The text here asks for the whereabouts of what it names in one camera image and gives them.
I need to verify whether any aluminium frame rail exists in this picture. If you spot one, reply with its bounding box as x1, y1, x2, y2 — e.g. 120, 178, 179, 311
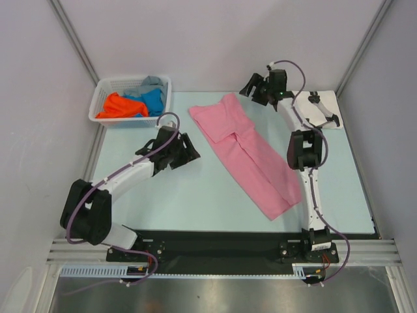
45, 238, 111, 265

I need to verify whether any blue t shirt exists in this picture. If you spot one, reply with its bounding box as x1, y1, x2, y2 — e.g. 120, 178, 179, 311
123, 89, 164, 117

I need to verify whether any white perforated plastic basket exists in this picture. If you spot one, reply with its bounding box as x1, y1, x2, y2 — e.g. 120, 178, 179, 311
89, 75, 171, 127

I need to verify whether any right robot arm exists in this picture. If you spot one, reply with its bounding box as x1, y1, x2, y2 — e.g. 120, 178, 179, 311
239, 65, 336, 266

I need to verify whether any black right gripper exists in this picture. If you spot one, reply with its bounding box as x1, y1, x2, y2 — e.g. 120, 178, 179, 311
240, 73, 274, 106

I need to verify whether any orange t shirt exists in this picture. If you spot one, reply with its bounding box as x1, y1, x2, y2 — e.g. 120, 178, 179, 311
96, 93, 148, 119

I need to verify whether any folded white printed t shirt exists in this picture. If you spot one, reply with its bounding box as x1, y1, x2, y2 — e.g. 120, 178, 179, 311
296, 91, 343, 129

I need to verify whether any grey t shirt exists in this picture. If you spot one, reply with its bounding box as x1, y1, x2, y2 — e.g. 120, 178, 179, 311
123, 76, 168, 97

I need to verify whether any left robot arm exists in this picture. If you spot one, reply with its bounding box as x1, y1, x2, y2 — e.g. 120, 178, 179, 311
60, 126, 201, 261

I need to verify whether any left slotted cable duct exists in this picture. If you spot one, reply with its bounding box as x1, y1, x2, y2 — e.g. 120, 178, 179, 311
60, 265, 149, 278

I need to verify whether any pink t shirt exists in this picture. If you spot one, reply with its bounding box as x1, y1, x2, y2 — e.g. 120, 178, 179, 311
189, 93, 302, 220

